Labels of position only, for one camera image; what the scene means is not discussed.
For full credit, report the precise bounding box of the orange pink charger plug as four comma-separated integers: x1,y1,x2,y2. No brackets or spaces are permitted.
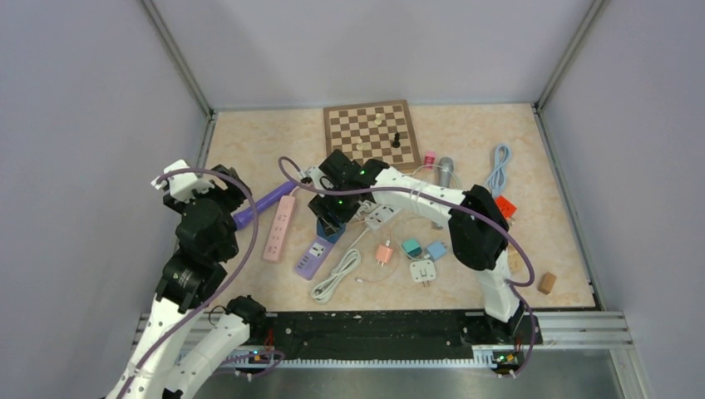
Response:
375,239,393,267

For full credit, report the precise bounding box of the pink power strip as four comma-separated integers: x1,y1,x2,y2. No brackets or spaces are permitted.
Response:
262,195,296,262

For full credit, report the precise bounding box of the blue cube socket adapter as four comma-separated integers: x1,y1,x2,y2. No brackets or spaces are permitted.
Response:
316,218,346,244

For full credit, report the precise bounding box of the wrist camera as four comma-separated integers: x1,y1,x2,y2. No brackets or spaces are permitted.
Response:
150,171,215,203
298,166,324,190

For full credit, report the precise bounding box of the purple microphone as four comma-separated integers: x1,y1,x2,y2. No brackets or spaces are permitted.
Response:
233,181,297,230

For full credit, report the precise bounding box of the wooden chessboard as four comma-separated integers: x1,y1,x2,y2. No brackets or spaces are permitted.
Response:
323,100,423,172

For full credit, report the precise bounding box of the white power strip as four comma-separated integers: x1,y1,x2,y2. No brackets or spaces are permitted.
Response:
363,204,402,230

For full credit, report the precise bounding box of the white charger plug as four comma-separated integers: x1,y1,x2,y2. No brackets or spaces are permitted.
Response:
409,259,437,287

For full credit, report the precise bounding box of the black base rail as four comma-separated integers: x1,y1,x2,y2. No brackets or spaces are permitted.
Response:
224,296,543,361

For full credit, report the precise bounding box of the red cube socket adapter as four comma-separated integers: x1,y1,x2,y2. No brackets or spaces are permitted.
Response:
495,195,517,220

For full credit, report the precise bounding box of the light blue coiled cable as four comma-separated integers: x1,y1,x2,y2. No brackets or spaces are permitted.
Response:
486,143,513,200

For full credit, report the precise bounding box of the silver microphone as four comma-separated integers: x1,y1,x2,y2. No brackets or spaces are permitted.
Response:
437,157,455,188

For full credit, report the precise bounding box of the pink toy brick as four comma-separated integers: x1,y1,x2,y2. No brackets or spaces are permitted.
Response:
423,150,436,168

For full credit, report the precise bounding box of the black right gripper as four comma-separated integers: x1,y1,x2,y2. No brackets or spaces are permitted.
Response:
308,183,360,237

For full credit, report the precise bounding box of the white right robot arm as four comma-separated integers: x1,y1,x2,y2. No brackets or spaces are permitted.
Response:
301,150,525,342

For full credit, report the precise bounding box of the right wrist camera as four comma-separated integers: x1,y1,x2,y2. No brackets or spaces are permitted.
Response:
298,166,324,190

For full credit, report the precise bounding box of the light blue charger plug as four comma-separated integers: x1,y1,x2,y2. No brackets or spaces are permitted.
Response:
426,241,447,262

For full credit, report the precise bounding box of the white flat coiled cable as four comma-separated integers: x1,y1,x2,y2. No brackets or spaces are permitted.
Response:
310,226,370,305

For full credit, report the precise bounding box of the purple power strip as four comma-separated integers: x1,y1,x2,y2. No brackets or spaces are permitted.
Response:
293,237,335,281

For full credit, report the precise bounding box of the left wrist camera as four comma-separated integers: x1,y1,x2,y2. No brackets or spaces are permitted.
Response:
150,171,215,203

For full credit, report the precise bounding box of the black chess king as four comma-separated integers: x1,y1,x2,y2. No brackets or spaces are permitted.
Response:
391,132,401,148

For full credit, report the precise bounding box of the small wooden cork block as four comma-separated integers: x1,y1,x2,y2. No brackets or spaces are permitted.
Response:
537,273,557,295

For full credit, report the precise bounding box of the teal charger plug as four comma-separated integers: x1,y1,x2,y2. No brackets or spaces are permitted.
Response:
401,239,423,259

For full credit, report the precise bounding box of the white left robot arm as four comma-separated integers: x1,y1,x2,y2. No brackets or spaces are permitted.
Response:
107,160,267,398

